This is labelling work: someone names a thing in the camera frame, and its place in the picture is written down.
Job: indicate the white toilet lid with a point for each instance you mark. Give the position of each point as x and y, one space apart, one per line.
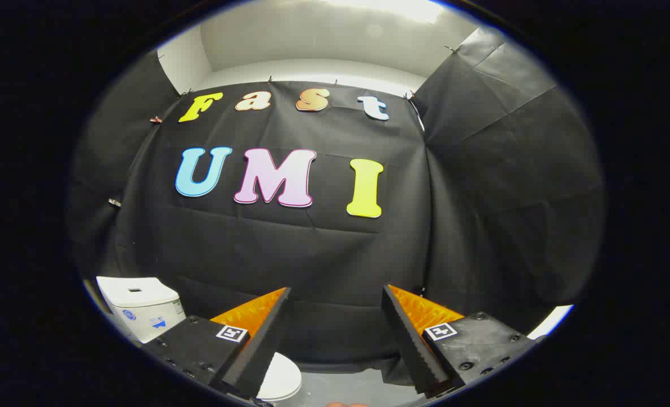
284 376

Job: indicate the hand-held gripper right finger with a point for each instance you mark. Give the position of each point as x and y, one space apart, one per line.
411 345

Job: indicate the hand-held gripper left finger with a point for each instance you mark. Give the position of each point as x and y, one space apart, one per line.
261 350

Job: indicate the black backdrop cloth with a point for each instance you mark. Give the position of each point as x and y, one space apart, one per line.
312 254

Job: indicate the white ceramic toilet body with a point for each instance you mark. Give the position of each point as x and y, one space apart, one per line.
142 311

